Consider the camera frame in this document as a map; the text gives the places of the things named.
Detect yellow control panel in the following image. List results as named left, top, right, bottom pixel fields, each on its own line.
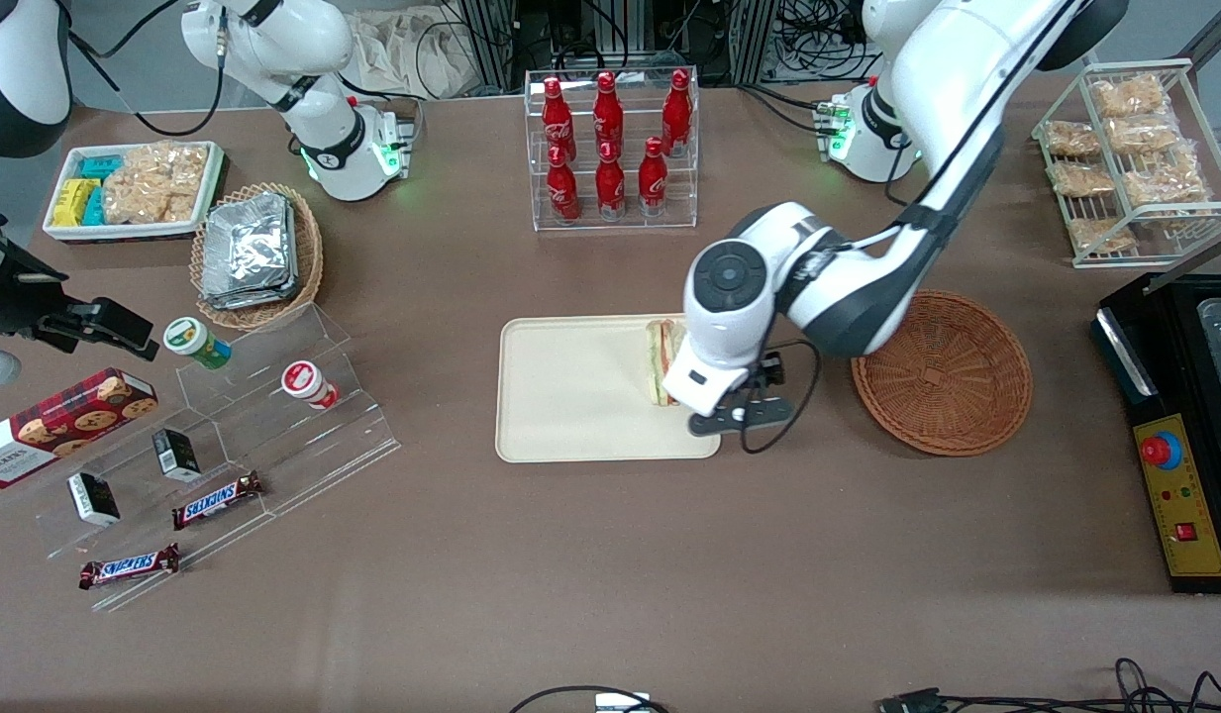
left=1132, top=413, right=1221, bottom=578

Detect light wicker basket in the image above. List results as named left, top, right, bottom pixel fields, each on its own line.
left=189, top=182, right=325, bottom=332

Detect large rice cracker bag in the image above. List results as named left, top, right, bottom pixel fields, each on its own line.
left=102, top=142, right=211, bottom=226

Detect thin black looped cable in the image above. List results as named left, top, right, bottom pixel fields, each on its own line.
left=507, top=684, right=670, bottom=713

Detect snickers chocolate bar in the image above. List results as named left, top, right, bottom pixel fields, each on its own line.
left=170, top=470, right=265, bottom=532
left=77, top=543, right=181, bottom=592

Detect aluminium frame profile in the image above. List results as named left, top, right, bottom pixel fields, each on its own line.
left=727, top=0, right=781, bottom=85
left=455, top=0, right=520, bottom=92

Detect silver foil packet stack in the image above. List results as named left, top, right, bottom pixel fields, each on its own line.
left=200, top=192, right=301, bottom=311

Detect black table edge cables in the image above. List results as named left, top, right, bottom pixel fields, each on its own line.
left=937, top=658, right=1221, bottom=713

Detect black cable connector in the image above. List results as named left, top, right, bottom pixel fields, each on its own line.
left=875, top=687, right=944, bottom=713

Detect brown round wicker basket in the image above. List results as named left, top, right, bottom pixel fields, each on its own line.
left=851, top=289, right=1034, bottom=458

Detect black cable bundle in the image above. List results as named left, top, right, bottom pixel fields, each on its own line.
left=768, top=0, right=873, bottom=85

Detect beige plastic tray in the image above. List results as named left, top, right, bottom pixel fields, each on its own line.
left=495, top=313, right=723, bottom=464

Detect small black box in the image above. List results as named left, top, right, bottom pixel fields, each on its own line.
left=66, top=471, right=122, bottom=528
left=152, top=428, right=203, bottom=484

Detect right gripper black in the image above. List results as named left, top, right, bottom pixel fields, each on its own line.
left=0, top=213, right=161, bottom=359

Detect red tartan cookie box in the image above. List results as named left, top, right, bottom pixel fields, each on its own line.
left=0, top=367, right=161, bottom=489

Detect black cooking appliance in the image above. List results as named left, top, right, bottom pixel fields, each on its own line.
left=1089, top=272, right=1221, bottom=595

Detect grey slanted frame leg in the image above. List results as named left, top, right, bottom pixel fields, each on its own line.
left=1176, top=0, right=1221, bottom=72

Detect white crumpled cloth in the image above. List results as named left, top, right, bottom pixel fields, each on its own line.
left=345, top=8, right=479, bottom=100

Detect triangle sandwich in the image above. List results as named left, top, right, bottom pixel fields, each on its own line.
left=644, top=317, right=686, bottom=408

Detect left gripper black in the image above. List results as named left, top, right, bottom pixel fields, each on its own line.
left=737, top=352, right=786, bottom=399

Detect grey metal bar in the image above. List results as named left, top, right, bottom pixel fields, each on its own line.
left=1143, top=223, right=1221, bottom=295

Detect rice cracker snack bag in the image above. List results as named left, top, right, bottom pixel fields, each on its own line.
left=1123, top=149, right=1213, bottom=207
left=1066, top=216, right=1138, bottom=255
left=1051, top=161, right=1116, bottom=199
left=1105, top=114, right=1197, bottom=157
left=1044, top=119, right=1104, bottom=159
left=1090, top=74, right=1170, bottom=120

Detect green lid snack cup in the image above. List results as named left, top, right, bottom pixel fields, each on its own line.
left=163, top=316, right=233, bottom=371

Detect yellow snack packet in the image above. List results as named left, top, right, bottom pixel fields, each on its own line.
left=51, top=178, right=102, bottom=228

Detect white wire rack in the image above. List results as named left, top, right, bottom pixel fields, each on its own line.
left=1032, top=57, right=1221, bottom=270

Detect red lid snack cup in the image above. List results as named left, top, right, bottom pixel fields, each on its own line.
left=280, top=360, right=342, bottom=411

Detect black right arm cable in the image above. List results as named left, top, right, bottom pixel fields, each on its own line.
left=68, top=0, right=227, bottom=138

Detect clear acrylic bottle rack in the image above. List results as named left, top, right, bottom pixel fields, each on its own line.
left=524, top=67, right=701, bottom=233

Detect white rectangular snack tray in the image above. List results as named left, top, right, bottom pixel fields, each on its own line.
left=43, top=141, right=227, bottom=244

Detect clear acrylic step display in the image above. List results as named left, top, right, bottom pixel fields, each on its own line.
left=0, top=302, right=403, bottom=617

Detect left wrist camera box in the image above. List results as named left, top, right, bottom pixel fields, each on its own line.
left=687, top=399, right=796, bottom=438

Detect red cola bottle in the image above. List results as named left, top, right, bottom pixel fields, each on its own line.
left=546, top=145, right=581, bottom=224
left=662, top=68, right=694, bottom=157
left=592, top=70, right=625, bottom=159
left=637, top=137, right=669, bottom=218
left=541, top=76, right=577, bottom=164
left=595, top=140, right=628, bottom=221

